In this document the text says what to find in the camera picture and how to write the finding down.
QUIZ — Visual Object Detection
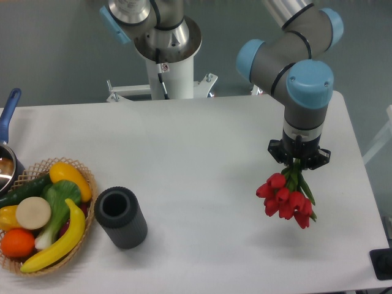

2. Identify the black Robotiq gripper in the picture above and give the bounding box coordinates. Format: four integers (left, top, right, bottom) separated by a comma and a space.
267, 132, 331, 170

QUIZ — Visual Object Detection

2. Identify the red tulip bouquet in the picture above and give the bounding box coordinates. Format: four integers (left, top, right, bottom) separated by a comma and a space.
255, 159, 317, 229

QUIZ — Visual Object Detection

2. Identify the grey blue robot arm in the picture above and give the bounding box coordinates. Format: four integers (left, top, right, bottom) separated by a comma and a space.
100, 1, 344, 170

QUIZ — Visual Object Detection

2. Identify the dark grey ribbed vase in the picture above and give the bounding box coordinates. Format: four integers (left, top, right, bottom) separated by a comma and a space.
94, 186, 148, 249

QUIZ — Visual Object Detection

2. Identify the black device at edge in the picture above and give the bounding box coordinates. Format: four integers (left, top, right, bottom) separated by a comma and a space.
369, 248, 391, 281

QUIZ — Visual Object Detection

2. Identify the yellow banana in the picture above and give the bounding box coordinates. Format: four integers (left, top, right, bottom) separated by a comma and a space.
20, 198, 86, 273

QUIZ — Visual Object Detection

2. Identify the yellow lemon squash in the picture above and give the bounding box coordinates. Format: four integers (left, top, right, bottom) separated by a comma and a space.
49, 162, 92, 203

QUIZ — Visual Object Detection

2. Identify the green bok choy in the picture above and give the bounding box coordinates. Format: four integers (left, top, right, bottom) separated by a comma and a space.
35, 180, 81, 251

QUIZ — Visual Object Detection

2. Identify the green cucumber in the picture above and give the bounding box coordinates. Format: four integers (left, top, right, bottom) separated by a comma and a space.
1, 174, 52, 208

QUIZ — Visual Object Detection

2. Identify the beige round bun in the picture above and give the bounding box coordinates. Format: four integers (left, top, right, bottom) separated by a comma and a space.
15, 197, 51, 230

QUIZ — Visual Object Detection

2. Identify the orange fruit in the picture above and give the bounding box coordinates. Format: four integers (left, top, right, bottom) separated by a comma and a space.
1, 228, 35, 258

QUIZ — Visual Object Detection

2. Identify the yellow bell pepper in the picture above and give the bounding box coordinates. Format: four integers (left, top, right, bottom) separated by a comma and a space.
0, 205, 21, 232

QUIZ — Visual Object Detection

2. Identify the woven wicker basket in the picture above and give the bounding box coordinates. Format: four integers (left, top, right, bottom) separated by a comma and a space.
1, 157, 98, 276

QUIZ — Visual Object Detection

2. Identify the white frame at right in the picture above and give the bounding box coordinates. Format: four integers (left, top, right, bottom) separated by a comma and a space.
363, 105, 391, 165

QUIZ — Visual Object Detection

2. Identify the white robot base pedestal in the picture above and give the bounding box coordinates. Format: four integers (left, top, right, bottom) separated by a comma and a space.
107, 56, 218, 102

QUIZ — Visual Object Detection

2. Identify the black base cable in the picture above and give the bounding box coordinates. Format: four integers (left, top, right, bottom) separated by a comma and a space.
154, 48, 170, 100

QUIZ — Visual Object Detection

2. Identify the blue handled saucepan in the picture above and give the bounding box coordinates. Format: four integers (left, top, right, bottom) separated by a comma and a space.
1, 88, 25, 196

